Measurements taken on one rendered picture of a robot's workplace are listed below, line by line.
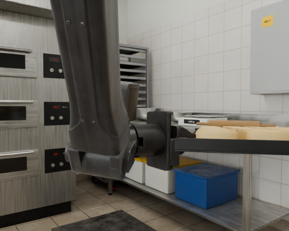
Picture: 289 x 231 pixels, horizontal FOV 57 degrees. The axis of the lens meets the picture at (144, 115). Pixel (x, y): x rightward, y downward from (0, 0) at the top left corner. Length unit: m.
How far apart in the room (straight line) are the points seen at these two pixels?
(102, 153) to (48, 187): 2.41
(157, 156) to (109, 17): 0.30
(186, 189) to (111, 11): 2.19
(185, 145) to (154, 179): 2.40
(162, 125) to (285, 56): 1.91
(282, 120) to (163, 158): 2.01
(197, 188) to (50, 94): 1.54
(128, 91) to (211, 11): 2.73
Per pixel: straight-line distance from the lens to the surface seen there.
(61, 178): 2.74
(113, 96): 0.28
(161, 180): 2.60
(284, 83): 2.29
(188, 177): 2.33
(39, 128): 2.60
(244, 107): 2.69
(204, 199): 2.26
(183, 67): 3.25
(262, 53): 2.40
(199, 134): 0.33
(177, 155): 0.47
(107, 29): 0.24
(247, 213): 1.90
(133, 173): 2.98
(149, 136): 0.44
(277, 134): 0.33
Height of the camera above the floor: 1.05
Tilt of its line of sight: 2 degrees down
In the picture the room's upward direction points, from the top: straight up
